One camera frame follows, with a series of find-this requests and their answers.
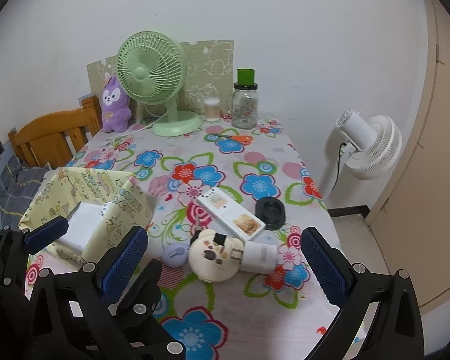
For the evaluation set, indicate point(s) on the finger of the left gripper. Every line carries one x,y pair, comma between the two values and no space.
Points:
94,315
15,249

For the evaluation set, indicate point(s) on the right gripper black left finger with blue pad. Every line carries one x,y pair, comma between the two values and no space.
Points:
123,266

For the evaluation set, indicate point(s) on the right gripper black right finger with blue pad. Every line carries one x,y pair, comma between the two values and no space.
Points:
396,331

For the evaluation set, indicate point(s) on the round bear plush keychain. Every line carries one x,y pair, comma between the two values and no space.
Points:
214,257

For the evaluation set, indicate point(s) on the white remote control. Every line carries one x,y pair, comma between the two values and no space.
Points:
232,216

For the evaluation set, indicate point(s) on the white power adapter block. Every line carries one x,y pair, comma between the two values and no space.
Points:
256,257

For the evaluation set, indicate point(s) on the small purple round case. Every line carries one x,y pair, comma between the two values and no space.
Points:
175,255

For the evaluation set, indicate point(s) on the white box in storage box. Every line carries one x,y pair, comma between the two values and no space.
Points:
82,222

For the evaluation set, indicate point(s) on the beige door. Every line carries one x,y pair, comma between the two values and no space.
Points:
412,228

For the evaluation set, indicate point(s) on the yellow patterned storage box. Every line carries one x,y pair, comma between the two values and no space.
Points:
71,185

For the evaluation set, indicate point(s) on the grey plaid bedding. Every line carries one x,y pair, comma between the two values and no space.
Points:
18,185

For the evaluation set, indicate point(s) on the wooden chair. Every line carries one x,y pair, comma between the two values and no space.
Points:
51,138

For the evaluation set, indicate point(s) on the purple plush toy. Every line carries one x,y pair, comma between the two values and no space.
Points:
115,111

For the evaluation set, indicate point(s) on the white standing fan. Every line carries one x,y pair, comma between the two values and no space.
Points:
368,148

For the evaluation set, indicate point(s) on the cotton swab container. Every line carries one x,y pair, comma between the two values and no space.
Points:
212,109

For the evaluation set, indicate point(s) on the glass jar green lid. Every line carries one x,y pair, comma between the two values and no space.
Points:
243,103

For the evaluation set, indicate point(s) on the green desk fan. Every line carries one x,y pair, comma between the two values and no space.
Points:
151,68

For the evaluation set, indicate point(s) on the orange handled scissors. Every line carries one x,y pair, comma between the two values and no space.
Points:
243,140

